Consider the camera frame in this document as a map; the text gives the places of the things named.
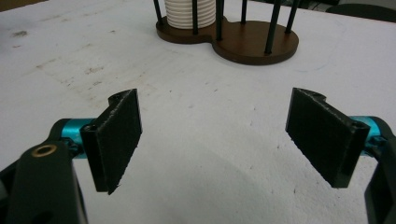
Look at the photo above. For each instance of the stack of white paper cups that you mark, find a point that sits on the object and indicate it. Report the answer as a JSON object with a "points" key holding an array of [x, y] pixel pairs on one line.
{"points": [[183, 14]]}

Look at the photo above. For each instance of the white foam mat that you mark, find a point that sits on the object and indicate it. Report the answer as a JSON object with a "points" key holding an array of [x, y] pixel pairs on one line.
{"points": [[202, 124]]}

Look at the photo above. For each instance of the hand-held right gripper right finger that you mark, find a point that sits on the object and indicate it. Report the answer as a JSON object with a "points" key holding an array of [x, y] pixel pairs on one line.
{"points": [[323, 137]]}

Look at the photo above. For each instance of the wooden cup rack black rods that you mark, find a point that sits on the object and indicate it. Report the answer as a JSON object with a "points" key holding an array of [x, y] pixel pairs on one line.
{"points": [[249, 46]]}

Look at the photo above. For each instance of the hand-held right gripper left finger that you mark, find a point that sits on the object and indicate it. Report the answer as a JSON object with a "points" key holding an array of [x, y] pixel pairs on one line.
{"points": [[115, 140]]}

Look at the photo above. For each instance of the black round stool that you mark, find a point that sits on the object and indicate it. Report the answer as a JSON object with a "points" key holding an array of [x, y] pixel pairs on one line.
{"points": [[364, 12]]}

